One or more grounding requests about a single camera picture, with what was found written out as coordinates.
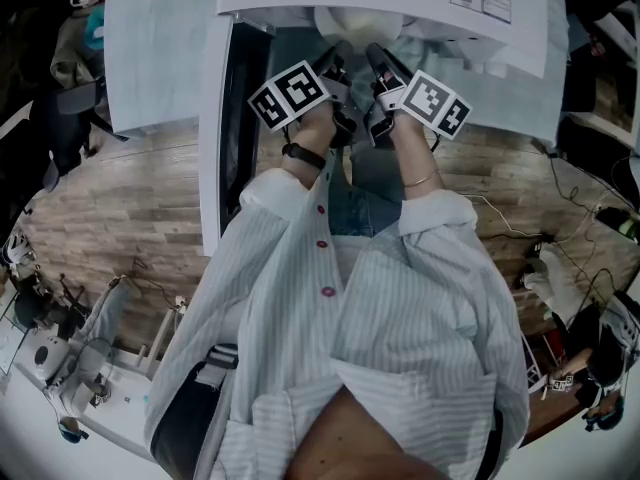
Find white headset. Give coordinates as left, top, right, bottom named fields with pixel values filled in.
left=0, top=230, right=39, bottom=279

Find white table frame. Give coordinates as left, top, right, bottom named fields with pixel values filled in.
left=562, top=0, right=640, bottom=152

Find white round plate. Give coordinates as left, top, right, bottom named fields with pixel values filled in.
left=313, top=5, right=406, bottom=44

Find person's right forearm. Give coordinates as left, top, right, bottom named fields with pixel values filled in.
left=392, top=112, right=446, bottom=202

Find olive bag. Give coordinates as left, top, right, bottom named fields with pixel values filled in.
left=49, top=12, right=106, bottom=92

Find person's blue jeans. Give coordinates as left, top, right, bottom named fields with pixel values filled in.
left=327, top=137, right=406, bottom=239

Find person's bare chest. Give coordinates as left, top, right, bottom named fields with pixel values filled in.
left=282, top=385, right=451, bottom=480

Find white floor cable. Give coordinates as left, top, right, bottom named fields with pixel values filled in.
left=462, top=192, right=609, bottom=247

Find black office chair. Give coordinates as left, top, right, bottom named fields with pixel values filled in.
left=42, top=75, right=131, bottom=192

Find white desk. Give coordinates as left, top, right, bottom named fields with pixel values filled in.
left=0, top=317, right=166, bottom=464

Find black padded shoulder strap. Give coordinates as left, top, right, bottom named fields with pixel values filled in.
left=149, top=342, right=240, bottom=480
left=484, top=407, right=506, bottom=480

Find teal object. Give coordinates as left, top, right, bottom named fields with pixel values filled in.
left=82, top=7, right=109, bottom=49

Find black and green device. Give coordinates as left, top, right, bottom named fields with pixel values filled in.
left=594, top=205, right=640, bottom=242

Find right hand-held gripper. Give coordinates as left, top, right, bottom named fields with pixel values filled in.
left=365, top=42, right=472, bottom=149

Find black floor cable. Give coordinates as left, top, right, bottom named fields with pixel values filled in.
left=132, top=255, right=176, bottom=302

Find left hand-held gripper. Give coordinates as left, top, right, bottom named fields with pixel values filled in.
left=247, top=40, right=359, bottom=149

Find white round device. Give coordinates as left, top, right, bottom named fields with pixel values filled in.
left=29, top=336, right=71, bottom=382

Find person's left forearm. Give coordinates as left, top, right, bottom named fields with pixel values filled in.
left=279, top=105, right=336, bottom=189

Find thin gold bracelet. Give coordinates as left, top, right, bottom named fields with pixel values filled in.
left=402, top=169, right=441, bottom=189

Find black bag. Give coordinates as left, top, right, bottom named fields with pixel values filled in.
left=557, top=115, right=640, bottom=189

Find black wrist band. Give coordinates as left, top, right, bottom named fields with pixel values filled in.
left=281, top=142, right=327, bottom=171

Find person's striped white shirt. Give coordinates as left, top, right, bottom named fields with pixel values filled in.
left=142, top=167, right=531, bottom=480

